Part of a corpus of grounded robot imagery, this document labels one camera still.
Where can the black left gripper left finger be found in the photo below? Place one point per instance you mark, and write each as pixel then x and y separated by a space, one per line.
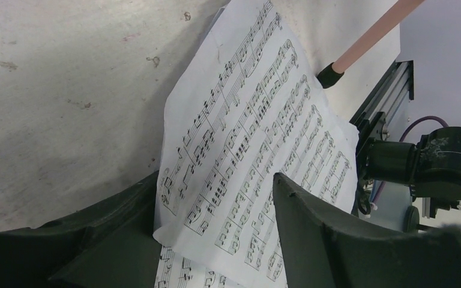
pixel 108 244

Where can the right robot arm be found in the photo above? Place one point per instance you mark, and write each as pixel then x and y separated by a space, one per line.
pixel 430 169

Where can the pink music stand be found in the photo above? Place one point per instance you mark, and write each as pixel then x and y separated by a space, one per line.
pixel 333 72

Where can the sheet music page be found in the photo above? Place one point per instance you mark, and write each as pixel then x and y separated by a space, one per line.
pixel 175 271
pixel 248 106

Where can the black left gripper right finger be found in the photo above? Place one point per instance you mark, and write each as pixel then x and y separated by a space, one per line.
pixel 323 246

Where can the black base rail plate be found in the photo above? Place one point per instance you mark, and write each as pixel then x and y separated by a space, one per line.
pixel 385 106

